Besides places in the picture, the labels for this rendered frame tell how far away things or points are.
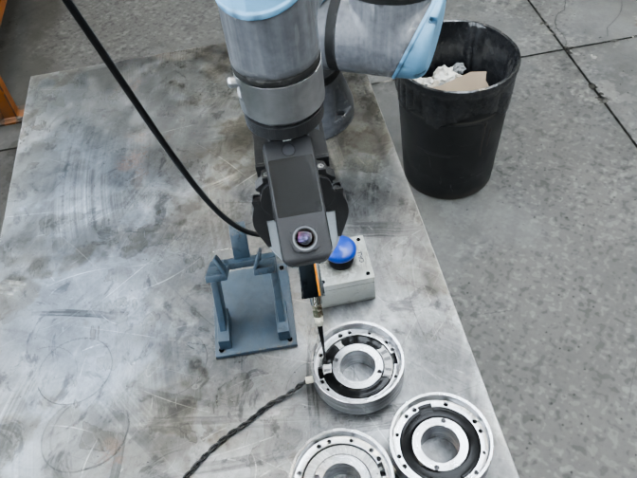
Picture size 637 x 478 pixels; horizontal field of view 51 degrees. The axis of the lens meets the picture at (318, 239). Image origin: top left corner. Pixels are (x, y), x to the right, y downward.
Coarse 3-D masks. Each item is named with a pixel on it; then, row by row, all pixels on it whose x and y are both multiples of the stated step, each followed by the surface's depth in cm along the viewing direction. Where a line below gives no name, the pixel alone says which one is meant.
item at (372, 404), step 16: (336, 336) 78; (384, 336) 78; (320, 352) 77; (352, 352) 77; (368, 352) 76; (400, 352) 75; (320, 368) 76; (336, 368) 75; (400, 368) 75; (320, 384) 73; (352, 384) 74; (368, 384) 74; (400, 384) 74; (336, 400) 72; (352, 400) 71; (368, 400) 71; (384, 400) 72
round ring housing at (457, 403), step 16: (416, 400) 71; (432, 400) 72; (448, 400) 72; (464, 400) 70; (400, 416) 71; (480, 416) 69; (400, 432) 70; (416, 432) 70; (432, 432) 71; (448, 432) 71; (480, 432) 69; (400, 448) 69; (416, 448) 69; (464, 448) 68; (400, 464) 66; (432, 464) 67; (448, 464) 67; (480, 464) 67
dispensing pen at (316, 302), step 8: (312, 264) 71; (304, 272) 71; (312, 272) 71; (304, 280) 71; (312, 280) 71; (304, 288) 71; (312, 288) 71; (304, 296) 72; (312, 296) 72; (320, 296) 74; (312, 304) 74; (320, 304) 74; (320, 312) 74; (320, 320) 74; (320, 328) 74; (320, 336) 75
